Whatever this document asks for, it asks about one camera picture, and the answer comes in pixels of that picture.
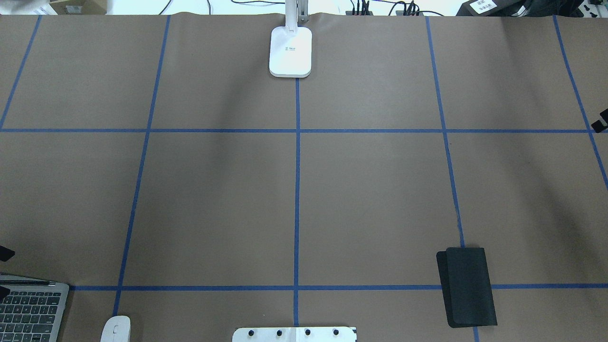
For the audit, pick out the cardboard box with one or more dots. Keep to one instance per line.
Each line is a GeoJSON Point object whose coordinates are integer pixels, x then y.
{"type": "Point", "coordinates": [79, 7]}

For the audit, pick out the white desk lamp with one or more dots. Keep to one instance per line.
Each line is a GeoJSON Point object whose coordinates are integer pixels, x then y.
{"type": "Point", "coordinates": [290, 54]}

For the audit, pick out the grey laptop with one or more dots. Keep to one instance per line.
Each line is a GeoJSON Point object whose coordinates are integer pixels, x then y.
{"type": "Point", "coordinates": [32, 309]}

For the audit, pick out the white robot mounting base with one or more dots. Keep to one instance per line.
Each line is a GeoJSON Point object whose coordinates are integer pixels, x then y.
{"type": "Point", "coordinates": [296, 334]}

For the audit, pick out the white computer mouse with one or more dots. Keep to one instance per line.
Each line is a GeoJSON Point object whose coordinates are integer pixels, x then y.
{"type": "Point", "coordinates": [117, 329]}

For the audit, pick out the black device with label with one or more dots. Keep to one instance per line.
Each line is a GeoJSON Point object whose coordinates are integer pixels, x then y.
{"type": "Point", "coordinates": [493, 8]}

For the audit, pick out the black mouse pad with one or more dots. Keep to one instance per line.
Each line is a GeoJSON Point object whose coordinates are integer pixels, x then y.
{"type": "Point", "coordinates": [466, 287]}

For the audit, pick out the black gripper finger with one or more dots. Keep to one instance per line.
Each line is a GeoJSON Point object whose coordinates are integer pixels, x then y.
{"type": "Point", "coordinates": [4, 292]}
{"type": "Point", "coordinates": [601, 124]}
{"type": "Point", "coordinates": [6, 254]}

